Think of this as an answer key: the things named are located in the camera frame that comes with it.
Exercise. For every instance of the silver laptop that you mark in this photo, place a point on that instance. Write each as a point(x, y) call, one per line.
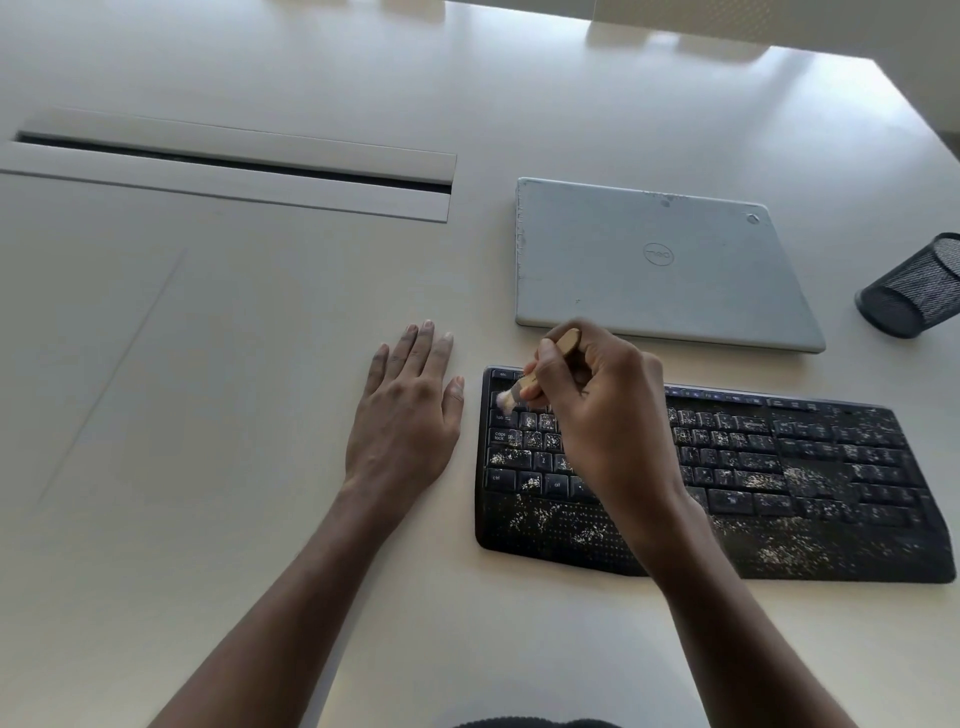
point(600, 277)

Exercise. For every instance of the black keyboard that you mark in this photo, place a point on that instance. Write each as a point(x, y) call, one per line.
point(840, 495)

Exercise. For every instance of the person's right forearm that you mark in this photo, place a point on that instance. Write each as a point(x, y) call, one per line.
point(750, 652)

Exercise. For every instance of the small wooden brush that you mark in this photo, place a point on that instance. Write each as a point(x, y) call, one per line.
point(568, 339)

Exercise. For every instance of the cream perforated chair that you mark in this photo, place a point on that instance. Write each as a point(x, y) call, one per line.
point(675, 15)

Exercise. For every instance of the person's left forearm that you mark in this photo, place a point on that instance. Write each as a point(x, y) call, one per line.
point(285, 622)

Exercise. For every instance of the black mesh pen holder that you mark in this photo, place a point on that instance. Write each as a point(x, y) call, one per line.
point(911, 289)

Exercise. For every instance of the person's right hand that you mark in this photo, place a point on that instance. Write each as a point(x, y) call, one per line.
point(622, 427)

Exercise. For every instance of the person's left hand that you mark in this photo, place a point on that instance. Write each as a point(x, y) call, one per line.
point(405, 427)

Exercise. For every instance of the person's black clothing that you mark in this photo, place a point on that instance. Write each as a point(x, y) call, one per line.
point(532, 724)

